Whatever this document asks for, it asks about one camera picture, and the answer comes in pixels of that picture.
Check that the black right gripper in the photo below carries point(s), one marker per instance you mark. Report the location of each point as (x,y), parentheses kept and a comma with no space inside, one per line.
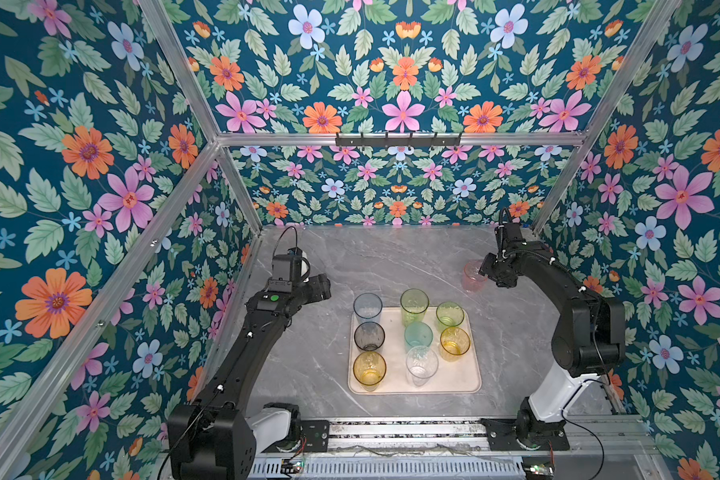
(486,268)

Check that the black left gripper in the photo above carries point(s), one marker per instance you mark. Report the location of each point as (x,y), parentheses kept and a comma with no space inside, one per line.
(321,287)

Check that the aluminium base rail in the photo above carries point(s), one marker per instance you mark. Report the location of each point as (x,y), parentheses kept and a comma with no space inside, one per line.
(588,435)

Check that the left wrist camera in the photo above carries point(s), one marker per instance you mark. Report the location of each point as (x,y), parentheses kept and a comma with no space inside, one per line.
(290,271)

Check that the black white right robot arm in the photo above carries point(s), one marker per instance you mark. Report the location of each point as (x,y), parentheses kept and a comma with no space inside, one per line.
(587,342)

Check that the teal short glass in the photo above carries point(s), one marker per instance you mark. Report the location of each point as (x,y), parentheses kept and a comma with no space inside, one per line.
(417,334)

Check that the grey tall glass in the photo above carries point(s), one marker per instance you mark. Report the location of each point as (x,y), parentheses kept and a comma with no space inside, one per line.
(369,336)

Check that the clear short glass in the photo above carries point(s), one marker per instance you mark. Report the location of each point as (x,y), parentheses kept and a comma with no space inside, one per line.
(421,363)

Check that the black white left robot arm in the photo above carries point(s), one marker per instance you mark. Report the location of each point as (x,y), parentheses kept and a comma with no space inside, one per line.
(210,437)

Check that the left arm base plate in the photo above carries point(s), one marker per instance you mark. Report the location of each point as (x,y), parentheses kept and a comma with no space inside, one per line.
(304,436)

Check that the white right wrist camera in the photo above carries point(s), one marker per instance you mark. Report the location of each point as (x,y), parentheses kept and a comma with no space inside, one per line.
(509,237)

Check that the blue tall glass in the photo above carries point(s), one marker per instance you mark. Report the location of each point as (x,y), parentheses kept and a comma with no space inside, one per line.
(367,307)

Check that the green short glass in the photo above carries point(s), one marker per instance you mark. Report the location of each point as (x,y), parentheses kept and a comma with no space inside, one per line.
(449,314)

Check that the metal hook rail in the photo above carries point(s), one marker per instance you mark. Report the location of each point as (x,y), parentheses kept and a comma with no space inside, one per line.
(384,140)

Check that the yellow tall glass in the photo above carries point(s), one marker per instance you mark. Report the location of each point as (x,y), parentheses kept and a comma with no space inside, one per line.
(369,370)

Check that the pink short glass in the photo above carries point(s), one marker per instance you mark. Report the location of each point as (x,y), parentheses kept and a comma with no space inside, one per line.
(472,281)

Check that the beige plastic tray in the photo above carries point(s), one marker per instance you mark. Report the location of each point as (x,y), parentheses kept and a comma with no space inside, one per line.
(452,377)

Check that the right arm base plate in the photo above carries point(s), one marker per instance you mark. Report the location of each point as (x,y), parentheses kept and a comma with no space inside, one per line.
(501,437)

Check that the yellow short glass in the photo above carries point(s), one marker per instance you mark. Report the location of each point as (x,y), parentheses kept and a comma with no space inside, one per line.
(454,343)

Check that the white vented cable duct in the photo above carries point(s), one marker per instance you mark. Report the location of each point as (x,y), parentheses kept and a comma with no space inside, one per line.
(388,468)

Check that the light green tall glass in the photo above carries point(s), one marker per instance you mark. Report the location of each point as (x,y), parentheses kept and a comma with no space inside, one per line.
(414,304)

